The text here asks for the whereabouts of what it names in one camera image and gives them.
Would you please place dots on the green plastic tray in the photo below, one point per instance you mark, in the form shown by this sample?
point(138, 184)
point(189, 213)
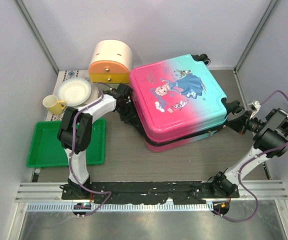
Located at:
point(46, 150)

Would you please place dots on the yellow ceramic mug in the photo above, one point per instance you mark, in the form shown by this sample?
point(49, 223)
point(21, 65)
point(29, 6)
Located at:
point(54, 105)

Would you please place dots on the white paper plate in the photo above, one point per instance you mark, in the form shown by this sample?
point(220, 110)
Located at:
point(74, 91)

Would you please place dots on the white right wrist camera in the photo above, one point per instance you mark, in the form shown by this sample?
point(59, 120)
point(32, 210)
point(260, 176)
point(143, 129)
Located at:
point(254, 106)

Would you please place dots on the pastel three-drawer storage box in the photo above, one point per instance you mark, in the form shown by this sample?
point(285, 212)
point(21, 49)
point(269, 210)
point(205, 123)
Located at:
point(111, 62)

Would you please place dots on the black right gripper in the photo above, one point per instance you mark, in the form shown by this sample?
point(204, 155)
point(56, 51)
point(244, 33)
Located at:
point(238, 124)

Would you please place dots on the aluminium frame rail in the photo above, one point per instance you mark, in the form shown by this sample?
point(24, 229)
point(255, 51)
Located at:
point(48, 191)

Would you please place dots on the pink and teal children's suitcase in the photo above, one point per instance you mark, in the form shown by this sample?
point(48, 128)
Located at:
point(178, 101)

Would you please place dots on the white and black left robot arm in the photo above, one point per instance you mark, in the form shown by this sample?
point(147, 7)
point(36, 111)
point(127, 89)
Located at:
point(75, 133)

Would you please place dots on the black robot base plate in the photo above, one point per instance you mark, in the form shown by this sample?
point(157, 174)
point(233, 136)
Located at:
point(145, 192)

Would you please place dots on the white slotted cable duct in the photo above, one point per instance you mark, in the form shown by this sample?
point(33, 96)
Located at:
point(81, 207)

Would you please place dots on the patterned white placemat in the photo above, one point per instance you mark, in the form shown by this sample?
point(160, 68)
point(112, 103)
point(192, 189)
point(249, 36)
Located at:
point(68, 74)

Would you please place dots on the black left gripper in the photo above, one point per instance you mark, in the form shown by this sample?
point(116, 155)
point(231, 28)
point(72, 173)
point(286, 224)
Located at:
point(129, 118)

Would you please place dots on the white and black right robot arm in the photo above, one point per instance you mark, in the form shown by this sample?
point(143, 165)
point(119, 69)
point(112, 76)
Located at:
point(270, 140)

